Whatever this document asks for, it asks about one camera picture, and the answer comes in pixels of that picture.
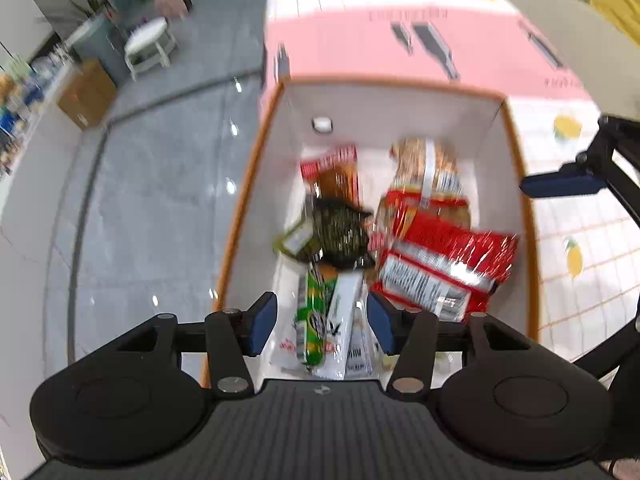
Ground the brown cardboard box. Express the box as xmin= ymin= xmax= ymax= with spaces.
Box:
xmin=56 ymin=59 xmax=118 ymax=131

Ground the brown dried meat packet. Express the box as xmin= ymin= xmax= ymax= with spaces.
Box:
xmin=299 ymin=144 xmax=362 ymax=202

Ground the white ball candy packet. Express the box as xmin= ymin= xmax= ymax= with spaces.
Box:
xmin=348 ymin=304 xmax=376 ymax=378

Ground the row of small shelf ornaments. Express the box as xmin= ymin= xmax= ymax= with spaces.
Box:
xmin=0 ymin=42 xmax=68 ymax=178

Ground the pink and white printed tablecloth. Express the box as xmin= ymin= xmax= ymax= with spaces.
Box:
xmin=259 ymin=0 xmax=640 ymax=397

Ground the grey round bin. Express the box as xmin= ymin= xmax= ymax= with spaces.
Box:
xmin=71 ymin=14 xmax=132 ymax=87

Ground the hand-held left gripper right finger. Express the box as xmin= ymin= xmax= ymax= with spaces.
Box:
xmin=366 ymin=291 xmax=544 ymax=395

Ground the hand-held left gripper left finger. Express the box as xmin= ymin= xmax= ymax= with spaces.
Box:
xmin=116 ymin=291 xmax=279 ymax=395

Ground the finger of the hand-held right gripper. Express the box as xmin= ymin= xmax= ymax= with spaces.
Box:
xmin=519 ymin=115 xmax=640 ymax=222
xmin=570 ymin=300 xmax=640 ymax=397

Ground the black snack packet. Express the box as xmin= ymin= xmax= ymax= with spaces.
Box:
xmin=272 ymin=196 xmax=377 ymax=270

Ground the red packet with white label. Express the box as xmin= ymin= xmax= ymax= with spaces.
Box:
xmin=369 ymin=189 xmax=520 ymax=323

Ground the orange cardboard box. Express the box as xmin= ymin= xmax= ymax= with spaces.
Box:
xmin=200 ymin=76 xmax=542 ymax=395

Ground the white round wheeled stool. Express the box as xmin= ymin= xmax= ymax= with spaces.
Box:
xmin=123 ymin=16 xmax=178 ymax=82

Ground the green sausage stick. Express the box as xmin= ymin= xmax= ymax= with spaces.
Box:
xmin=294 ymin=261 xmax=342 ymax=375

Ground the mini noodle snack packet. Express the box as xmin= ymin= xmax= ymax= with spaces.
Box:
xmin=376 ymin=136 xmax=472 ymax=233

